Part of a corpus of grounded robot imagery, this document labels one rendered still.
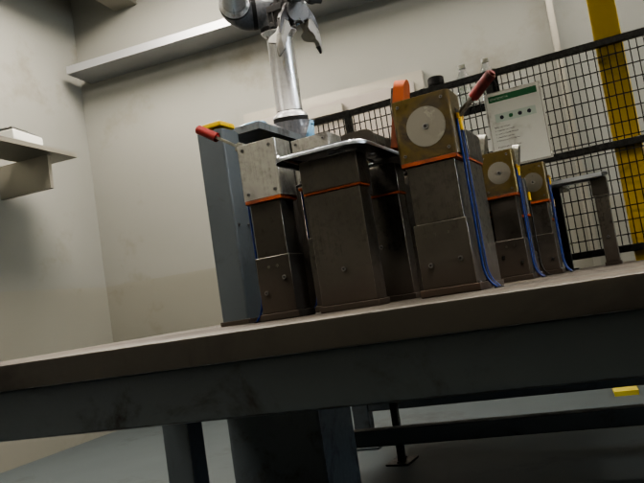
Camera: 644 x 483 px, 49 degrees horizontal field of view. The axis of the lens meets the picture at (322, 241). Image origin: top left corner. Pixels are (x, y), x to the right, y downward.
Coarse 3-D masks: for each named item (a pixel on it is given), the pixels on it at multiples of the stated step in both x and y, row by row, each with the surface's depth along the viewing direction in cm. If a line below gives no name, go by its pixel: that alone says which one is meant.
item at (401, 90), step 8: (400, 80) 130; (392, 88) 131; (400, 88) 130; (408, 88) 132; (392, 96) 131; (400, 96) 130; (408, 96) 132; (392, 120) 130; (392, 128) 130; (392, 136) 130; (392, 144) 130
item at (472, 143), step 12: (468, 132) 146; (468, 144) 144; (480, 156) 153; (480, 168) 153; (480, 180) 151; (480, 192) 149; (480, 204) 147; (480, 216) 145; (492, 228) 153; (492, 240) 151; (492, 252) 149; (492, 264) 146
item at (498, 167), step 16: (496, 160) 185; (512, 160) 184; (496, 176) 185; (512, 176) 183; (496, 192) 185; (512, 192) 183; (496, 208) 186; (512, 208) 184; (496, 224) 186; (512, 224) 184; (528, 224) 186; (496, 240) 186; (512, 240) 183; (528, 240) 183; (512, 256) 183; (528, 256) 183; (512, 272) 183; (528, 272) 182
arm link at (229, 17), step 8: (224, 0) 210; (232, 0) 208; (240, 0) 209; (248, 0) 219; (224, 8) 216; (232, 8) 213; (240, 8) 215; (248, 8) 219; (224, 16) 219; (232, 16) 218; (240, 16) 218; (248, 16) 222; (232, 24) 223; (240, 24) 223; (248, 24) 224
